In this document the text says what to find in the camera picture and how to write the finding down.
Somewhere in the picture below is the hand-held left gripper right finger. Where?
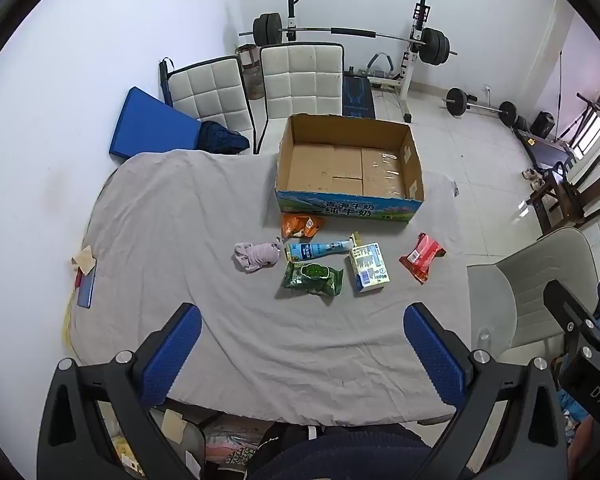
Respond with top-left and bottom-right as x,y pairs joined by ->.
403,302 -> 568,480

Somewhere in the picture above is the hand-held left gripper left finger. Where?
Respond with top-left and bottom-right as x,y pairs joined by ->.
37,302 -> 203,480

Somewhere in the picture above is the red snack packet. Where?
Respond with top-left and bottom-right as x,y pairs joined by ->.
399,232 -> 447,285

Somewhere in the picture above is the white and blue small box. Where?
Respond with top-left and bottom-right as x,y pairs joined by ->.
347,231 -> 392,293

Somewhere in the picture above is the purple cloth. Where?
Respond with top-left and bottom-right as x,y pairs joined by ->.
233,237 -> 284,274

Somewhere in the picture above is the green snack packet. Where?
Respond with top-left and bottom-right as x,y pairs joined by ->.
281,261 -> 344,300

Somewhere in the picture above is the blue white tube packet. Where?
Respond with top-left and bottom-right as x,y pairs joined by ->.
284,237 -> 353,263

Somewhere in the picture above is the orange snack packet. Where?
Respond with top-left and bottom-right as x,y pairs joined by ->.
280,212 -> 326,241

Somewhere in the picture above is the cardboard box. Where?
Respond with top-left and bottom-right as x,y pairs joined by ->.
275,114 -> 426,224

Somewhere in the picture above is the blue cloth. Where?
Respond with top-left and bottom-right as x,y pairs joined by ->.
555,390 -> 583,423

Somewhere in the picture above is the beige plastic chair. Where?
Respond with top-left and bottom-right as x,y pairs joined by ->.
467,226 -> 600,361

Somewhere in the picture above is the blue smartphone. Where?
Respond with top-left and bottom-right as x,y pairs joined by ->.
76,265 -> 98,309

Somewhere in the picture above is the dark wooden chair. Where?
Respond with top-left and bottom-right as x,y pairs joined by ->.
527,152 -> 600,233

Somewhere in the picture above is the person's dark clothing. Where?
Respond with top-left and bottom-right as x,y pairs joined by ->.
250,425 -> 431,480

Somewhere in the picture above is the beige paper tissue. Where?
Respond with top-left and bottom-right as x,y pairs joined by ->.
71,246 -> 97,276

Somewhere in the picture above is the grey tablecloth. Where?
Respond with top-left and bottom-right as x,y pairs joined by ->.
67,150 -> 473,428

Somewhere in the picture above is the treadmill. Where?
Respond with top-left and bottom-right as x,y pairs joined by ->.
512,127 -> 576,171

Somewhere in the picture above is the black speaker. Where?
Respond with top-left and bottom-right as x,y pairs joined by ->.
532,111 -> 556,139

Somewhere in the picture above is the dark blue clothing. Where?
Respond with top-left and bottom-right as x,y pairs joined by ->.
198,120 -> 251,156

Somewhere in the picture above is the blue folded mat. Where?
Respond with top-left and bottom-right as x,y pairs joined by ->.
109,86 -> 202,161

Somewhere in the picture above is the short barbell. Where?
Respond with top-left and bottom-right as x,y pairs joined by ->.
441,87 -> 517,127

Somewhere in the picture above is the white quilted chair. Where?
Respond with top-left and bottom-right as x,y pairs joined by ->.
159,55 -> 256,153
254,42 -> 345,155

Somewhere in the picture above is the black weight bench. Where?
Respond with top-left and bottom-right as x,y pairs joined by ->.
342,65 -> 376,120

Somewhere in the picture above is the white barbell rack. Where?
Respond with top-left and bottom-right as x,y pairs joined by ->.
285,0 -> 431,123

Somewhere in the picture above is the brown bin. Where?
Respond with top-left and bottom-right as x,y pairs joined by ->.
235,44 -> 266,100

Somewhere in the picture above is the long barbell with black plates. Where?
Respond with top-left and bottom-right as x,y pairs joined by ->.
238,12 -> 458,67

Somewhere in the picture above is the grey exercise handle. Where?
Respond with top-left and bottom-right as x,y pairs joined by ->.
365,52 -> 396,81

